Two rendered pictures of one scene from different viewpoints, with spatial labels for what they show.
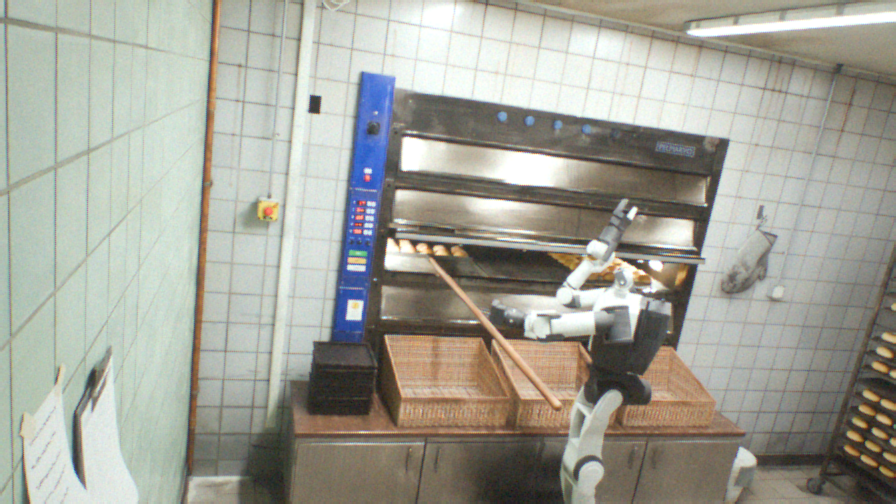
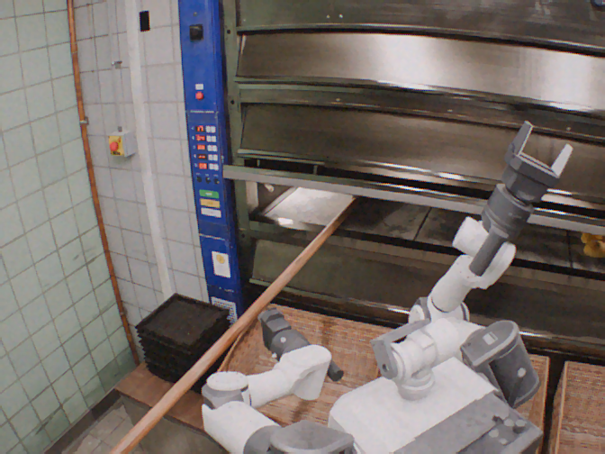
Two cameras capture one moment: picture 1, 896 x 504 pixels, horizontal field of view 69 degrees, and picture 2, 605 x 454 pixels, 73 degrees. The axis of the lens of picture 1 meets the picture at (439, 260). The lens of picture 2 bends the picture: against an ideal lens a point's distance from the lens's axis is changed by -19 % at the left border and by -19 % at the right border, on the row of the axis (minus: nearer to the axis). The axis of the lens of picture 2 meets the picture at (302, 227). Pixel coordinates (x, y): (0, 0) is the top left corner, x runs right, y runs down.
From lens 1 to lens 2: 2.35 m
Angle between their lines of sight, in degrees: 42
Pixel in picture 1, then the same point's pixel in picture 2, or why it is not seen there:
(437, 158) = (288, 57)
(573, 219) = (540, 156)
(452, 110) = not seen: outside the picture
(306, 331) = (186, 278)
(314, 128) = (148, 47)
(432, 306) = (320, 274)
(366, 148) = (193, 59)
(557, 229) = not seen: hidden behind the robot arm
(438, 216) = (303, 142)
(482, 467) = not seen: outside the picture
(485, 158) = (365, 49)
